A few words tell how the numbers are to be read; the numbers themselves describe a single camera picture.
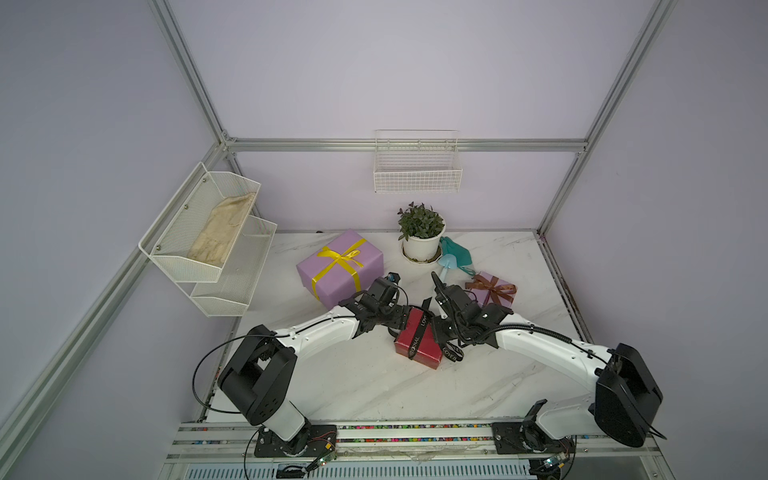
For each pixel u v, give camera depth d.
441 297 0.64
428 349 0.82
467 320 0.62
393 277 0.80
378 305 0.68
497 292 0.94
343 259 0.94
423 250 1.07
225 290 0.89
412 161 0.95
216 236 0.79
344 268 0.93
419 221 0.99
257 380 0.44
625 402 0.41
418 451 0.73
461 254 1.13
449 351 0.83
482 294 0.93
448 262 1.08
